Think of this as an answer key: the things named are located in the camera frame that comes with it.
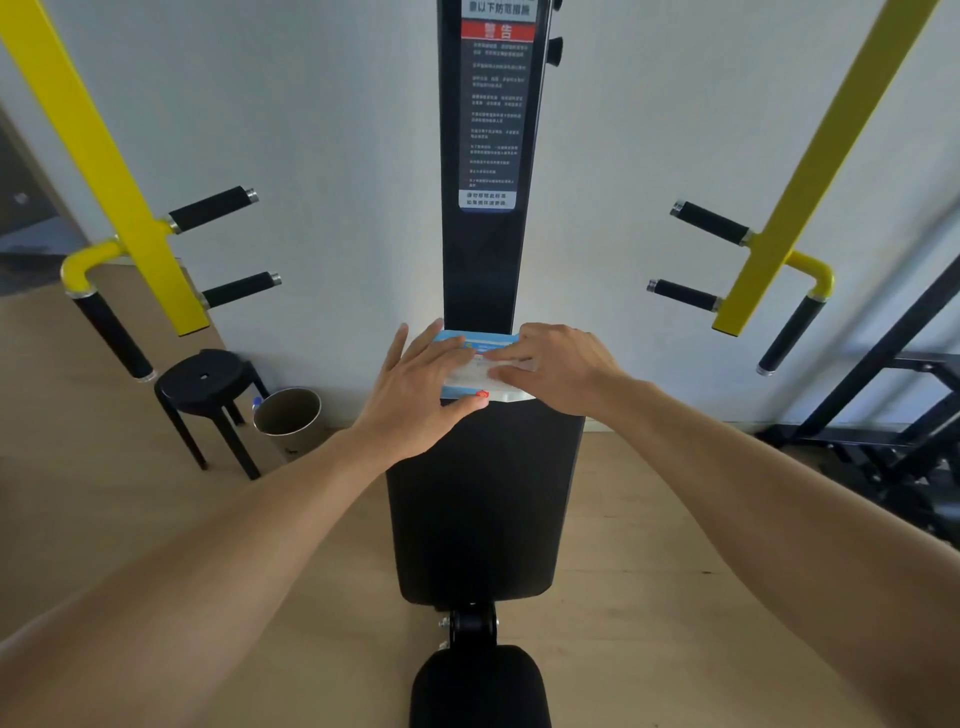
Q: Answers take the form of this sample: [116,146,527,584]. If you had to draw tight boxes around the black machine column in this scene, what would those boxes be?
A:
[437,0,564,335]

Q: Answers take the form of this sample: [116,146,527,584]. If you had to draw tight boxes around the person's right hand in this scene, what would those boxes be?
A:
[483,322,631,420]

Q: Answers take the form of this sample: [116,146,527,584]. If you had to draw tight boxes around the brown metal trash bin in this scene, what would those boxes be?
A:
[252,386,325,460]

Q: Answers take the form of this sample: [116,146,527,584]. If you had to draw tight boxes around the gray door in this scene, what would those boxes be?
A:
[0,112,91,298]

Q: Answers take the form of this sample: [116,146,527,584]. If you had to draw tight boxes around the black rounded pad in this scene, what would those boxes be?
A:
[408,644,553,728]

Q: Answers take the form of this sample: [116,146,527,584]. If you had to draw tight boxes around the person's left forearm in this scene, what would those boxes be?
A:
[0,427,410,728]

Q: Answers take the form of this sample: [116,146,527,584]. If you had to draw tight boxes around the dark warning label sticker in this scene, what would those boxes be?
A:
[458,0,540,214]

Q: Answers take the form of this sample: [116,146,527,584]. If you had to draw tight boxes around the blue white wet wipe pack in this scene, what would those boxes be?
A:
[433,329,538,403]

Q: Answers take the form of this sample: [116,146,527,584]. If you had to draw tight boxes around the black round stool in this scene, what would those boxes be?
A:
[153,348,271,481]

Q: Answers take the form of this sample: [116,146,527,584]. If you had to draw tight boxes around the person's right forearm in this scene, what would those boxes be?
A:
[599,374,960,728]

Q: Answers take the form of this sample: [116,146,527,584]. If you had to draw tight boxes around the black padded seat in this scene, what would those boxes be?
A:
[386,397,586,607]

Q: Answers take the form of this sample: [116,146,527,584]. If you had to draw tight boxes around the person's left hand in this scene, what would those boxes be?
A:
[348,318,493,466]

